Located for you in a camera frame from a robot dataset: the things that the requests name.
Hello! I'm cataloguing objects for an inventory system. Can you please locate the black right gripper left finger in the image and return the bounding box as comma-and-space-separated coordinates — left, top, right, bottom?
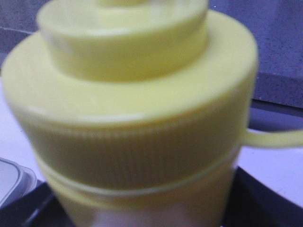
0, 183, 74, 227

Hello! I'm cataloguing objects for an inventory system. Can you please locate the silver digital kitchen scale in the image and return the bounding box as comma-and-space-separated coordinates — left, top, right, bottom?
0, 158, 38, 208

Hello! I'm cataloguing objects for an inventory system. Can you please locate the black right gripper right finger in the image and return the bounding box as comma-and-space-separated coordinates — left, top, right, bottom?
222, 167, 303, 227

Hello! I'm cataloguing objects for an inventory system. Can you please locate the yellow squeeze bottle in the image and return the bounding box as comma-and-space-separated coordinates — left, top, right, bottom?
1, 0, 303, 227

